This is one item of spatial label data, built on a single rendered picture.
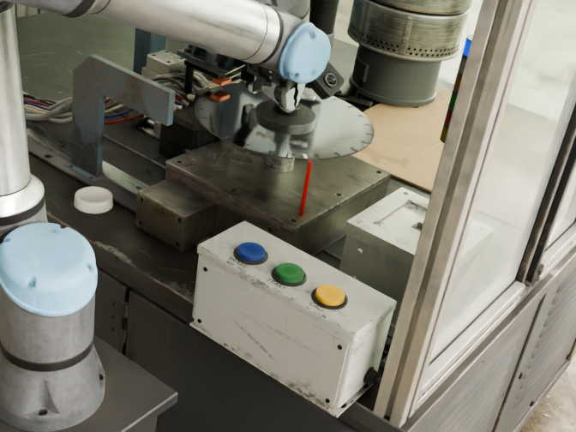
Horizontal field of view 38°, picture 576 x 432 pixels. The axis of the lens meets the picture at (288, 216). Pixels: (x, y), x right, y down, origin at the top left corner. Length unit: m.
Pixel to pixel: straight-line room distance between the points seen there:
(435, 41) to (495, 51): 1.20
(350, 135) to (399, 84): 0.69
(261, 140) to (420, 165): 0.58
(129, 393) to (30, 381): 0.15
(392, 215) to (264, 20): 0.47
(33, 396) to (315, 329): 0.37
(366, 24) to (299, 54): 1.09
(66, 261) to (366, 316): 0.40
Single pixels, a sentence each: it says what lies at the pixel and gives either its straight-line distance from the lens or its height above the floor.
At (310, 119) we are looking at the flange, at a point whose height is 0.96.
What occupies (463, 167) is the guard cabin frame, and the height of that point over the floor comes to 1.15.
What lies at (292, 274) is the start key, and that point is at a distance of 1.16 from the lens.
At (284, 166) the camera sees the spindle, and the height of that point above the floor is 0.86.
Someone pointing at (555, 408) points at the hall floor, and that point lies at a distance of 2.57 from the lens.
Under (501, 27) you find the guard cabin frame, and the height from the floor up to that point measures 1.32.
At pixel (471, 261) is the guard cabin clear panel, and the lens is 1.21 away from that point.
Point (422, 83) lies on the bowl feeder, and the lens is 2.21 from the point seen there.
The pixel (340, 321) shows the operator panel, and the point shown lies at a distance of 1.11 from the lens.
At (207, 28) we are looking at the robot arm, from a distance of 0.99.
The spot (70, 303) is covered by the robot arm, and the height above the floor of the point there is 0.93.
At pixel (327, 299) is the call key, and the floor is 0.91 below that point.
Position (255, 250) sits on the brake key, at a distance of 1.20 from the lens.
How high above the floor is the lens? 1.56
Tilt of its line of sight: 30 degrees down
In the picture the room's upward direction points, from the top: 10 degrees clockwise
